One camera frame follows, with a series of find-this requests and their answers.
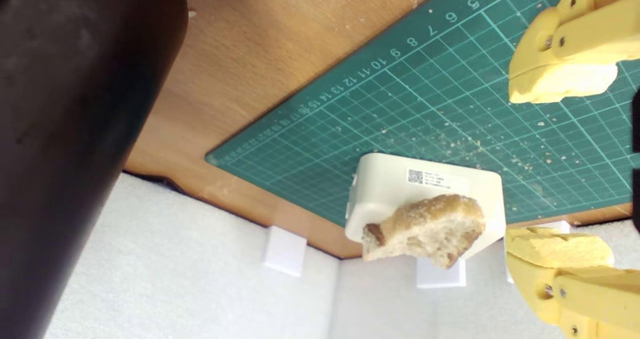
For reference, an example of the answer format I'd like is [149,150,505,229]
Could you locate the brown bread slice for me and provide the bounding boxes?
[361,194,487,270]

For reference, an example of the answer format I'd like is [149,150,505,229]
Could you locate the black two-slot toaster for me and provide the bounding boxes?
[0,0,190,339]

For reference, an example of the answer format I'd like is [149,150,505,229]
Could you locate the green cutting mat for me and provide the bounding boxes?
[205,0,640,228]

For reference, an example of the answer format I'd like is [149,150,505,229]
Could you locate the white rounded block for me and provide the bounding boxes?
[345,152,507,260]

